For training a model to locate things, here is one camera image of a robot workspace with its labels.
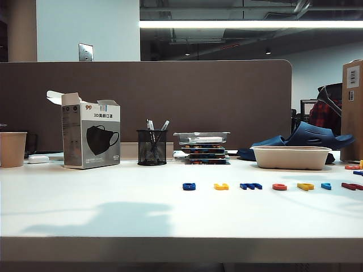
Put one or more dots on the computer monitor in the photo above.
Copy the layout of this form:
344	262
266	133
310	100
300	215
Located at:
306	108

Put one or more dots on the black office chair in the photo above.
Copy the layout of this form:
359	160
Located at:
329	90

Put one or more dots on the brown paper cup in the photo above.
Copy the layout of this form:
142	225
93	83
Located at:
12	149

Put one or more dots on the beige pulp tray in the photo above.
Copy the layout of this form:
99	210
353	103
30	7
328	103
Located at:
289	158

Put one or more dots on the red plaid shirt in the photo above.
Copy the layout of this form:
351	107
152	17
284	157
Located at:
323	115

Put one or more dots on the white earbuds case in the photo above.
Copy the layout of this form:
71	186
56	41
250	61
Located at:
37	159

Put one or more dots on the orange letter w magnet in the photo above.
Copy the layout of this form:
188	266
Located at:
351	167

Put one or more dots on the blue letter y magnet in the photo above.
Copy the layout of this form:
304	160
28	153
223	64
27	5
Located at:
358	173

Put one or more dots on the blue letter m magnet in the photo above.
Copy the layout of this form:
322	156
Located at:
249	186

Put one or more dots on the magnet letter blister pack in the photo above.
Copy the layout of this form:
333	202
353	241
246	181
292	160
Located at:
207	161
204	147
207	154

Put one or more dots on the brown desk divider panel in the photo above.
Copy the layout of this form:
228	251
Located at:
170	93

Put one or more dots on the black mesh pen holder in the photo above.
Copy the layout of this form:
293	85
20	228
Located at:
151	152

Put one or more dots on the blue letter g magnet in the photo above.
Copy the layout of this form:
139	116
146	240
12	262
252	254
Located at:
188	186

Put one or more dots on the yellow letter u magnet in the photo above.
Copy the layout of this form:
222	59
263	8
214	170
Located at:
220	186

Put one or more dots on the red letter h magnet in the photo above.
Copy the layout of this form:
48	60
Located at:
351	186

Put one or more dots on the grey face mask box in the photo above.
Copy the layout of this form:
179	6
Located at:
99	141

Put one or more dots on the yellow letter p magnet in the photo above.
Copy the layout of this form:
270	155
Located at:
305	186

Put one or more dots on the brown cardboard box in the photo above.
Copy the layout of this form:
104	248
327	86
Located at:
351	127

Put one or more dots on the orange letter c magnet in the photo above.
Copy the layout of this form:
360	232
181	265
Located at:
279	186

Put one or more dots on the metal wall switch plate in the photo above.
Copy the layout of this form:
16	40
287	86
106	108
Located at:
86	52

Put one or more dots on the navy blue rubber slipper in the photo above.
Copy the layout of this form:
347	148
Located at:
266	141
309	132

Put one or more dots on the clear plastic tray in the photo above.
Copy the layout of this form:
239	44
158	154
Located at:
181	138

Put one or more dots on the light blue letter r magnet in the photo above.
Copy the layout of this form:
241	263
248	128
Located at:
326	185

